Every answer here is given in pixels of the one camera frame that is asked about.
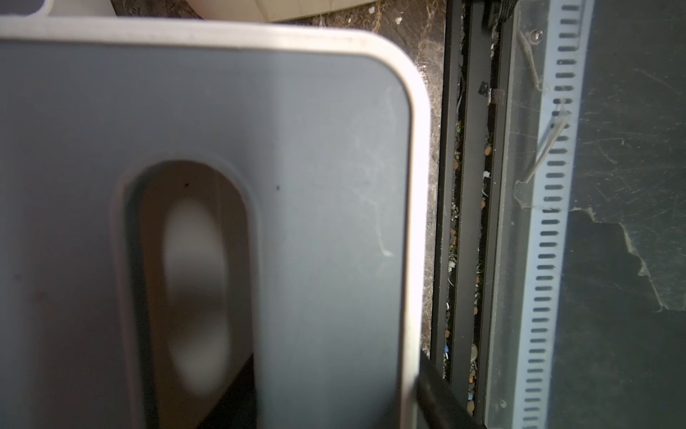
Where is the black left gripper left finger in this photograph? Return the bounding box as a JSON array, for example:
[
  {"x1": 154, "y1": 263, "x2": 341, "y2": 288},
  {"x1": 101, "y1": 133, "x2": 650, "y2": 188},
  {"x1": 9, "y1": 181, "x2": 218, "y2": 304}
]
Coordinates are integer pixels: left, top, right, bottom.
[{"x1": 198, "y1": 356, "x2": 257, "y2": 429}]

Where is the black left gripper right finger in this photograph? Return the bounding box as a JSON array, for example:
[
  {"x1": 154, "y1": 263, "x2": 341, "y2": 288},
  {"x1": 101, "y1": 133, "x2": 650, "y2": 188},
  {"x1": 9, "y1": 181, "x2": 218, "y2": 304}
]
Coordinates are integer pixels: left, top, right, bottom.
[{"x1": 416, "y1": 351, "x2": 482, "y2": 429}]

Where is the white box grey lid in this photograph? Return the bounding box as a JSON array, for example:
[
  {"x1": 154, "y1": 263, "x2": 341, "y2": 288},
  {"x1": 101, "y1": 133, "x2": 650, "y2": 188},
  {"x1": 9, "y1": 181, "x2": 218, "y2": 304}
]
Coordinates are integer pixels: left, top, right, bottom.
[{"x1": 1, "y1": 16, "x2": 430, "y2": 428}]

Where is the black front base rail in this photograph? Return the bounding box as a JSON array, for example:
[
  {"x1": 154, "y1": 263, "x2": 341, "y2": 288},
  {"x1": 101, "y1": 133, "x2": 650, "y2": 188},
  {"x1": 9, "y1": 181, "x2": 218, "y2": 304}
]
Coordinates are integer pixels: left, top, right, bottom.
[{"x1": 429, "y1": 1, "x2": 516, "y2": 428}]

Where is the white perforated cable duct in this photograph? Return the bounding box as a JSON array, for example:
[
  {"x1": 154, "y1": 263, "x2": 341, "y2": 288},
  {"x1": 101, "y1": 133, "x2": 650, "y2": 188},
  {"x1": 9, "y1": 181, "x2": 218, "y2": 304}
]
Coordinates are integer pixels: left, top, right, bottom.
[{"x1": 512, "y1": 1, "x2": 595, "y2": 428}]

